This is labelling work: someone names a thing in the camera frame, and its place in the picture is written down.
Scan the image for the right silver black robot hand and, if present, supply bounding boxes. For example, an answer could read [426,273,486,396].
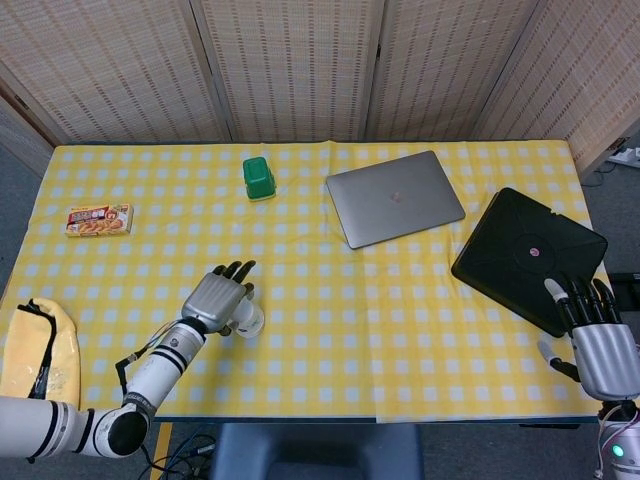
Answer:
[537,272,640,401]

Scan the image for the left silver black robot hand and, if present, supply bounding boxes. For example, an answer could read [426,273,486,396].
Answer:
[180,259,258,338]

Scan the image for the yellow checkered tablecloth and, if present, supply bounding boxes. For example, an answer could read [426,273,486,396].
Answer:
[0,139,614,424]

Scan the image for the green plastic container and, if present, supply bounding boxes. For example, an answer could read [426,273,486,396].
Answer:
[242,156,278,202]

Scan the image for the black laptop sleeve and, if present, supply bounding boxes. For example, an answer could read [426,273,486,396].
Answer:
[450,187,609,339]

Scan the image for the yellow curry roux box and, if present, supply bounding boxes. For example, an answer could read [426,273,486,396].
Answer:
[65,202,135,238]

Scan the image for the blue chair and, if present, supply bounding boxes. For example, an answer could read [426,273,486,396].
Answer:
[211,423,424,480]

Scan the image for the white power strip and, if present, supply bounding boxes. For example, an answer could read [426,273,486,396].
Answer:
[609,146,640,167]

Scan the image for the grey closed laptop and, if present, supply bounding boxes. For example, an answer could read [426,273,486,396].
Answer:
[325,150,467,250]

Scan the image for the woven folding screen panel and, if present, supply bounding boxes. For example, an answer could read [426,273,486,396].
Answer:
[192,0,387,142]
[0,0,232,147]
[474,0,640,177]
[364,0,544,142]
[0,92,53,177]

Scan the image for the black floor cables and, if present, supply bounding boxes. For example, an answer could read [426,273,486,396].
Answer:
[143,425,217,480]

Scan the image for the yellow bag with black strap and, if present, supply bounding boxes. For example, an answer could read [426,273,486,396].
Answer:
[0,297,83,407]

